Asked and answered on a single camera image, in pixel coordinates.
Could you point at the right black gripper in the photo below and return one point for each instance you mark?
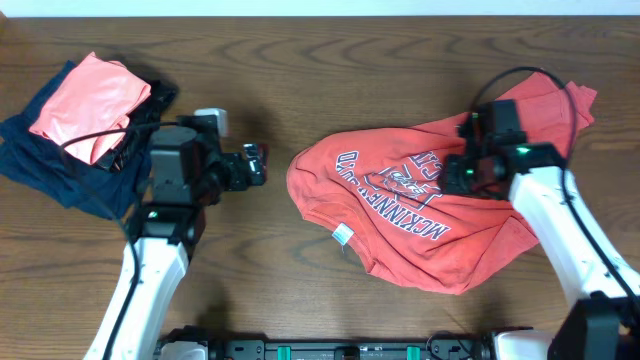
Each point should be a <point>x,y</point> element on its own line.
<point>450,181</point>

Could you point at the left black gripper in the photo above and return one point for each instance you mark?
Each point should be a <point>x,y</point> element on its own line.
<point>240,167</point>

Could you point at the red printed t-shirt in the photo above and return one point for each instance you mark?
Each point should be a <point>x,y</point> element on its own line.
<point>377,191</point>

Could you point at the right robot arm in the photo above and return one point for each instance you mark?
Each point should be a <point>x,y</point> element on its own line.
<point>601,288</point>

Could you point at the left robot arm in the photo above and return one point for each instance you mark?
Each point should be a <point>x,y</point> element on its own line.
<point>190,173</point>

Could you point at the folded black patterned garment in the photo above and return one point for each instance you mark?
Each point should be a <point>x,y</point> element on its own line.
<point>134,143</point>

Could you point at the folded pink shirt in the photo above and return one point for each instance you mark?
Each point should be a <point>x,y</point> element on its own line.
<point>95,97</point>

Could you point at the folded navy blue garment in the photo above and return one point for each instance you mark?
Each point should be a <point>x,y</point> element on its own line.
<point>36,162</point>

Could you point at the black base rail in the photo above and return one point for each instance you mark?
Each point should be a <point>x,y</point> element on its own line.
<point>345,351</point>

